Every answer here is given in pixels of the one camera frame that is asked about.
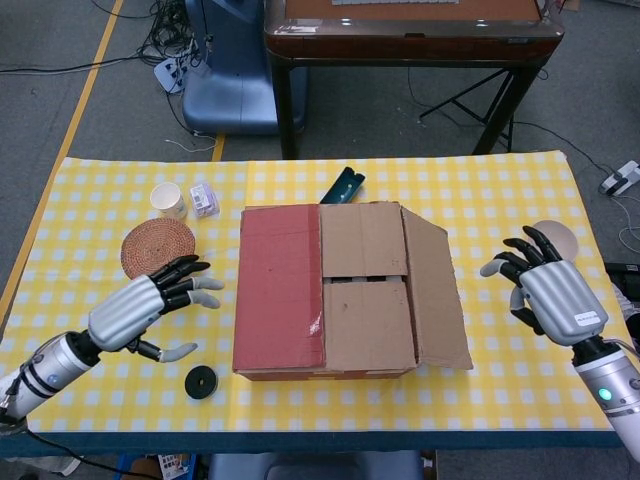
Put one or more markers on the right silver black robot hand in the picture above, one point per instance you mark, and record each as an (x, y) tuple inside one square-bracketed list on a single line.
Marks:
[(565, 300)]

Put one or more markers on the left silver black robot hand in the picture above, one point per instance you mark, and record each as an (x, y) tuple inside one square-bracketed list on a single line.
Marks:
[(125, 315)]

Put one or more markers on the brown cardboard box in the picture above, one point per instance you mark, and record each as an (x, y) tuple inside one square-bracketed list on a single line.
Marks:
[(280, 280)]

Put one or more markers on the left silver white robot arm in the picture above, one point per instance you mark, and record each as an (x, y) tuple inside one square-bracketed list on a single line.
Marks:
[(55, 362)]

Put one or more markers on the yellow checkered tablecloth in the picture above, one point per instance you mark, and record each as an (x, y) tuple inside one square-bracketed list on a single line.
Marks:
[(500, 200)]

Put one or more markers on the small clear plastic box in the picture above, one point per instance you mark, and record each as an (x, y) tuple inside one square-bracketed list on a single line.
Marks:
[(202, 200)]

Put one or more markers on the beige bowl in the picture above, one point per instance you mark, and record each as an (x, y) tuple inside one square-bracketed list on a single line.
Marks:
[(562, 237)]

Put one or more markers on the black flat case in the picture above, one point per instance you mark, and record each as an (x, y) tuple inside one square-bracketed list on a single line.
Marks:
[(622, 268)]

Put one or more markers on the woven rattan coaster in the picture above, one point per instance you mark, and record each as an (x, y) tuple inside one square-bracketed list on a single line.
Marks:
[(150, 245)]

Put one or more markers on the black tape roll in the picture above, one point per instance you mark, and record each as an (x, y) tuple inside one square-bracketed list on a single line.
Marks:
[(192, 382)]

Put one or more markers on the white paper cup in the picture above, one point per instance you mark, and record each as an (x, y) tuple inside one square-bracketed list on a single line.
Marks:
[(167, 200)]

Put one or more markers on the white power strip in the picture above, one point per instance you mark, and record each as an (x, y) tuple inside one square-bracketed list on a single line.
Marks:
[(620, 180), (167, 72)]

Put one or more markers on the blue padded stool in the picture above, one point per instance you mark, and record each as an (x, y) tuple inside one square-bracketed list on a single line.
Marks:
[(315, 467)]

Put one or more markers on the dark green flat device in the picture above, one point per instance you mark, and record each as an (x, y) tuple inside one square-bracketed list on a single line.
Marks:
[(345, 185)]

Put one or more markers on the brown mahjong table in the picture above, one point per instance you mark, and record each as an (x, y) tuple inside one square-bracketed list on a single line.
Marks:
[(400, 45)]

